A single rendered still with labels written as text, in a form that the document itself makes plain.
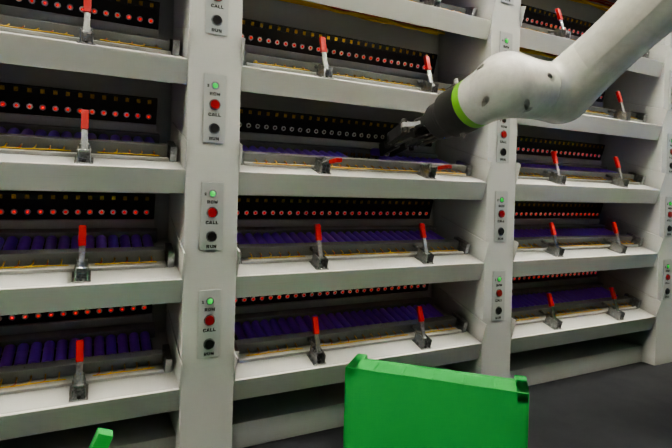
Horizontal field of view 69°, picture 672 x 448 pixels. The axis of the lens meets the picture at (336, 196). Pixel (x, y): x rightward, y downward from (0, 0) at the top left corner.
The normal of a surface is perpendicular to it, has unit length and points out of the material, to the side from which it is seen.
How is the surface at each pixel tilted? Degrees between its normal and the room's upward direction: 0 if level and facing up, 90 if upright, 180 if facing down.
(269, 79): 107
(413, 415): 90
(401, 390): 90
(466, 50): 90
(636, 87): 90
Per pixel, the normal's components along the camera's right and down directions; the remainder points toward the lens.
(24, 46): 0.42, 0.31
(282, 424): 0.45, 0.02
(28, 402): 0.15, -0.95
